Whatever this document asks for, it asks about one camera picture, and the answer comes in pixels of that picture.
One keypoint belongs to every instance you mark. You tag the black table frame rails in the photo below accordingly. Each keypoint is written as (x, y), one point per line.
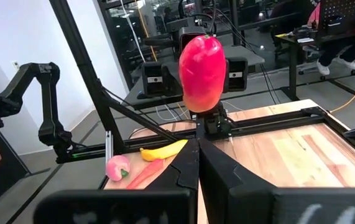
(273, 119)

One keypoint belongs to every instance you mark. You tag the pink peach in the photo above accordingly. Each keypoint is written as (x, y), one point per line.
(116, 168)

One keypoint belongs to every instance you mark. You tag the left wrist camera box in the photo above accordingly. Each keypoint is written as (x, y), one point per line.
(186, 34)

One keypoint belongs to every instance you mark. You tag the orange carrot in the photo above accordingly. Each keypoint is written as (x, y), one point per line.
(146, 174)

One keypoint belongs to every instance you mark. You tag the white wall outlet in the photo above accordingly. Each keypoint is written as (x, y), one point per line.
(15, 64)

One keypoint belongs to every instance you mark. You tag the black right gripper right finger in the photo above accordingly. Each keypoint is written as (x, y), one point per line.
(289, 208)

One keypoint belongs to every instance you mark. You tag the person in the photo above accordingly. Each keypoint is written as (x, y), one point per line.
(339, 49)

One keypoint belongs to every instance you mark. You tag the black desk with pegboard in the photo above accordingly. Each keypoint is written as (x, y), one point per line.
(293, 68)

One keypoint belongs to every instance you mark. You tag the black frame post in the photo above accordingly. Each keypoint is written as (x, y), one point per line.
(84, 68)

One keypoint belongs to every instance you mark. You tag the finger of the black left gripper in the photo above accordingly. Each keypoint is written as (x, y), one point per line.
(237, 74)
(153, 79)

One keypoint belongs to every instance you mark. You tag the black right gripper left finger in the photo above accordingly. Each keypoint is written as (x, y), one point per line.
(118, 208)

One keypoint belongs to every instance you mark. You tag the short silver aluminium profile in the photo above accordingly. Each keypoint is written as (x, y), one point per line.
(109, 146)

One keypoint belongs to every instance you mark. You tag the yellow banana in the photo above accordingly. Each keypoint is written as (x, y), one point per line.
(161, 152)

